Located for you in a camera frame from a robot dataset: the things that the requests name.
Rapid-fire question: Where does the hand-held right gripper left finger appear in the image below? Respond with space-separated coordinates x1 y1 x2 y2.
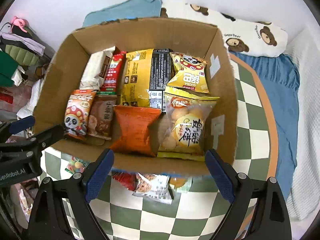
27 149 115 240

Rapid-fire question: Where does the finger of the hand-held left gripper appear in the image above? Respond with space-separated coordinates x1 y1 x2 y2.
7 124 65 155
0 116 35 140

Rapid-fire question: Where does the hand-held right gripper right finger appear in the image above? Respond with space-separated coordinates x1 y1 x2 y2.
205 149 293 240

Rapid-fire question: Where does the orange panda snack packet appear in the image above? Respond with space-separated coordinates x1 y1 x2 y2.
64 89 97 140

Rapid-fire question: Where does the brown snack packet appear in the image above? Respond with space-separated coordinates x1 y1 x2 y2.
87 94 117 140

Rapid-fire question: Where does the plain orange snack packet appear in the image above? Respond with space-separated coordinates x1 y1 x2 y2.
109 105 162 157

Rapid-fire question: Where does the clear egg biscuit packet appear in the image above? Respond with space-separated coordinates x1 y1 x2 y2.
157 86 220 161

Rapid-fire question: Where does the white wafer packet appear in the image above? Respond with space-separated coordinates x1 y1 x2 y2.
79 46 116 90

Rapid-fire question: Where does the printed cardboard box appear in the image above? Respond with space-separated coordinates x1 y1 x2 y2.
32 17 239 177

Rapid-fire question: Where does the red milk snack packet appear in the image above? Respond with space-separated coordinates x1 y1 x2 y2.
100 51 127 93

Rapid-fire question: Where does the large yellow black packet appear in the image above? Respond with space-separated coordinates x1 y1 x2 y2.
120 48 175 113

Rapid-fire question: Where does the yellow panda snack packet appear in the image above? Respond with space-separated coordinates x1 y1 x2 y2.
166 52 210 94

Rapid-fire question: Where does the small red snack packet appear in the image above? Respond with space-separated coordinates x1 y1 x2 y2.
112 172 137 192

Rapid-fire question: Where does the colourful candy packet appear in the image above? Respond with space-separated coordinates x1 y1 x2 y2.
64 156 89 174

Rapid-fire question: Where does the red garment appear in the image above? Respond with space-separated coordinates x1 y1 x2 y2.
0 92 13 104

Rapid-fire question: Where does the green white checkered mat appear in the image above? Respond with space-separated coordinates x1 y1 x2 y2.
37 52 279 240

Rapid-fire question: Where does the white grey snack packet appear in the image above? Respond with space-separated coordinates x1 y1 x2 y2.
132 173 173 205

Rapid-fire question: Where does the dark green jacket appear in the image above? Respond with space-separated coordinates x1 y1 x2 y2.
0 51 19 87

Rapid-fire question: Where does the olive quilted vest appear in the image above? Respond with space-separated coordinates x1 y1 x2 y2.
5 44 40 65

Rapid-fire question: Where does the lavender cloth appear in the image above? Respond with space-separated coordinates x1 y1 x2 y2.
1 32 45 55

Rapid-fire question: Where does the blue bedsheet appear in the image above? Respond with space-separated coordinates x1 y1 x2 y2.
234 51 300 185

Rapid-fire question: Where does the white textured blanket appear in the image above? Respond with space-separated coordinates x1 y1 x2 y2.
275 25 320 222

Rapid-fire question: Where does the pink plush toy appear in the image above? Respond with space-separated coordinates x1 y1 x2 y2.
11 16 28 33

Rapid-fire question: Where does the bear print white pillow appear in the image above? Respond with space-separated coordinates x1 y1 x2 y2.
161 2 288 57

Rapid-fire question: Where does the teal folded cloth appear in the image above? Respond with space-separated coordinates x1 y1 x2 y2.
82 0 163 27

